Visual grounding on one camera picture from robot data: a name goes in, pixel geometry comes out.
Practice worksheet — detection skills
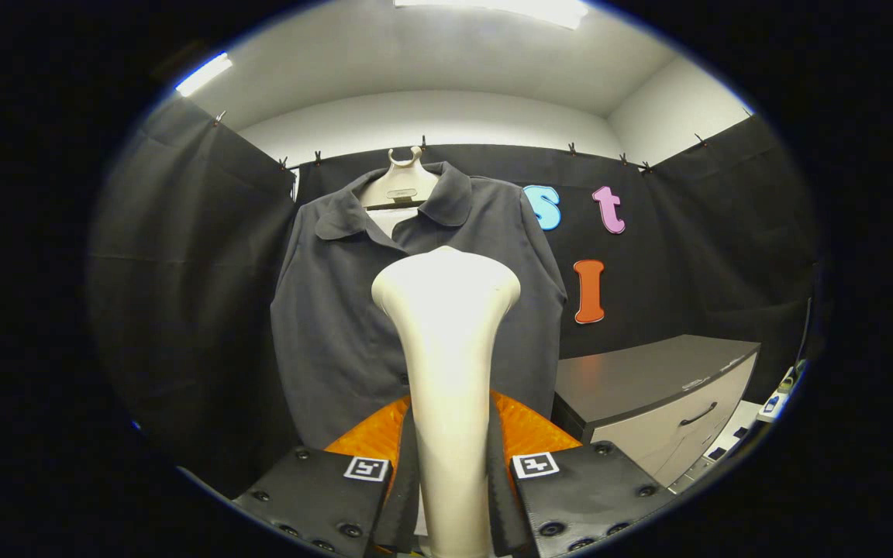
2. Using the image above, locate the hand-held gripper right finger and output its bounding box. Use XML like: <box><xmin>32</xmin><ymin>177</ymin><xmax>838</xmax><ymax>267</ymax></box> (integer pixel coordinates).
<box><xmin>488</xmin><ymin>390</ymin><xmax>676</xmax><ymax>558</ymax></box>

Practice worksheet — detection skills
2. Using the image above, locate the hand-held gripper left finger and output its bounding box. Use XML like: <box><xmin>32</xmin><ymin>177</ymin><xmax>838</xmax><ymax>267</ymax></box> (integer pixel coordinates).
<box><xmin>229</xmin><ymin>394</ymin><xmax>422</xmax><ymax>558</ymax></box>

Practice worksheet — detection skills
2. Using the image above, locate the cream garment steamer head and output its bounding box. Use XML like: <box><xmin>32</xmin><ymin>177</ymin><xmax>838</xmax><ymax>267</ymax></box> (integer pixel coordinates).
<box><xmin>371</xmin><ymin>246</ymin><xmax>522</xmax><ymax>558</ymax></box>

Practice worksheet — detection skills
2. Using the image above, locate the dark grey button shirt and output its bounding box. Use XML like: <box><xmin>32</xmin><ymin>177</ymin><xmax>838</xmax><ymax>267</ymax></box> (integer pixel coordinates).
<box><xmin>271</xmin><ymin>160</ymin><xmax>569</xmax><ymax>450</ymax></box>

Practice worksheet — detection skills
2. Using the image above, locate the grey top drawer cabinet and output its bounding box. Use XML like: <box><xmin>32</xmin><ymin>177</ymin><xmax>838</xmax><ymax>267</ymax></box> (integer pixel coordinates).
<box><xmin>551</xmin><ymin>335</ymin><xmax>761</xmax><ymax>487</ymax></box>

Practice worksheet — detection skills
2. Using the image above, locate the white side shelf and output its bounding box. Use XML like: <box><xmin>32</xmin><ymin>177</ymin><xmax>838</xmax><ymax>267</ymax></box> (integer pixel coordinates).
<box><xmin>757</xmin><ymin>360</ymin><xmax>808</xmax><ymax>423</ymax></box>

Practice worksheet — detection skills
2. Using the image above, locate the black backdrop cloth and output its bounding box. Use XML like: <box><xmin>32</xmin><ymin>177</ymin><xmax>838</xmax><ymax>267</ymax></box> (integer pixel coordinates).
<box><xmin>86</xmin><ymin>97</ymin><xmax>823</xmax><ymax>497</ymax></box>

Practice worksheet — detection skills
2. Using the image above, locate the narrow ceiling light panel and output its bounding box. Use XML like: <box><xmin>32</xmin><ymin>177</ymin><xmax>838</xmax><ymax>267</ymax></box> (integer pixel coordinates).
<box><xmin>174</xmin><ymin>51</ymin><xmax>234</xmax><ymax>98</ymax></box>

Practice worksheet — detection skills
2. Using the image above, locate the large ceiling light panel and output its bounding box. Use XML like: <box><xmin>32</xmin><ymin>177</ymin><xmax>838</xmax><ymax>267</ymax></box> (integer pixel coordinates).
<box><xmin>392</xmin><ymin>0</ymin><xmax>591</xmax><ymax>30</ymax></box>

